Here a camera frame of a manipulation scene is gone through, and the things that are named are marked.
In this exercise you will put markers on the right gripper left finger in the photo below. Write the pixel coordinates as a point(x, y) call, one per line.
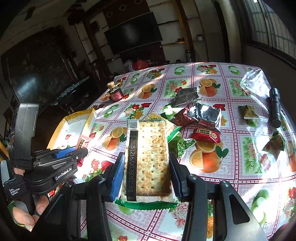
point(61, 218)

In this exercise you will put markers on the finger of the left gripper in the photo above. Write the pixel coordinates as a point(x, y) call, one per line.
point(63, 152)

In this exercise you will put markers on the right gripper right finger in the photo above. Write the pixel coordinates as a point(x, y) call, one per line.
point(233, 220)

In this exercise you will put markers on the small red candy packet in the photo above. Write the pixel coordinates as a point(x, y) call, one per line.
point(83, 143)

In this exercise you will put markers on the green yellow cracker pack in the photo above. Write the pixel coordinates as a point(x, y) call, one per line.
point(161, 126)

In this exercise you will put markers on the orange cracker pack with barcode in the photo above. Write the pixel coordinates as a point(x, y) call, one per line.
point(148, 159)

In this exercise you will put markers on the red labelled snack packet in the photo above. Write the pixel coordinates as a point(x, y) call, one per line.
point(206, 135)

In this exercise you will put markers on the green crinkled snack packet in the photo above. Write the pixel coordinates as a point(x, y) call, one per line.
point(179, 145)

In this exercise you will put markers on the silver black foil snack bag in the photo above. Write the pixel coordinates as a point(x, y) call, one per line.
point(206, 116)

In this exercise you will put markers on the maroon snack bag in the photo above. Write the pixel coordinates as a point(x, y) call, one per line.
point(182, 118)

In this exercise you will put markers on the grey foil snack packet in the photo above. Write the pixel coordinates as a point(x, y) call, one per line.
point(185, 95)

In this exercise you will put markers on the person's left hand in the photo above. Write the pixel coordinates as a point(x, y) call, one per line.
point(22, 216)

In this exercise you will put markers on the yellow cardboard box tray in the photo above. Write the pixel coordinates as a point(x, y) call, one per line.
point(71, 127)

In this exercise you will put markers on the floral fruit vinyl tablecloth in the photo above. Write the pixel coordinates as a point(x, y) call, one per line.
point(266, 184)

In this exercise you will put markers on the dark red cork-topped jar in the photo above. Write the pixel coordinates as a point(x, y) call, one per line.
point(115, 92)

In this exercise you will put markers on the small dark triangular wrapper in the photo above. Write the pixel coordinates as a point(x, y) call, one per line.
point(275, 144)

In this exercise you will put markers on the small olive wrapper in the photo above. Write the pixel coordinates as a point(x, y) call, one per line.
point(248, 113)

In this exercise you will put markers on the black flashlight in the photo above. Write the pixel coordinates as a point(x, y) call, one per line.
point(274, 114)

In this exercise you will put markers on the clear plastic sheet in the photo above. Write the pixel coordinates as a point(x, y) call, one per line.
point(256, 85)

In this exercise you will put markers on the black television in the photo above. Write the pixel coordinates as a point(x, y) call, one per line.
point(136, 32)

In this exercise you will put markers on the window with grille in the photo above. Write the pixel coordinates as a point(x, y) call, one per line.
point(267, 28)

